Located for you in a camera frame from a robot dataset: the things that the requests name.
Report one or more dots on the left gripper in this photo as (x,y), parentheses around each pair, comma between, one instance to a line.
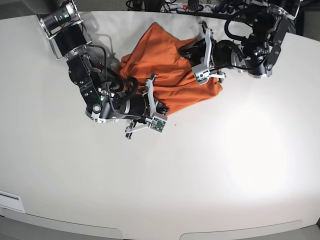
(218,55)

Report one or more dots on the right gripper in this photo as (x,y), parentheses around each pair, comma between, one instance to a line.
(144,105)

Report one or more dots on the orange T-shirt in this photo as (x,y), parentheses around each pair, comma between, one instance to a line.
(175,85)

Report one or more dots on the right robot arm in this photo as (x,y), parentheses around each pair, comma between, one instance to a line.
(107,96)

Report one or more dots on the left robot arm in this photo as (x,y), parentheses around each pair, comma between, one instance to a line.
(255,30)

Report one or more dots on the white power strip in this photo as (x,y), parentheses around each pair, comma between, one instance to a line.
(200,7)

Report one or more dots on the black electronics box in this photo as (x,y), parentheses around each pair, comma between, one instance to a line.
(296,22)

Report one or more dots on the white paper label sheet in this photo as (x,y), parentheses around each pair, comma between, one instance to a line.
(11,201)

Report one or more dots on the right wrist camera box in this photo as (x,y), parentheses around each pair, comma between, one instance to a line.
(158,122)

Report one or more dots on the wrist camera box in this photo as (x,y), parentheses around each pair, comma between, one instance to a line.
(202,73)
(158,122)

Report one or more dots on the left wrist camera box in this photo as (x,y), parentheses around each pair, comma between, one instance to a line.
(202,73)

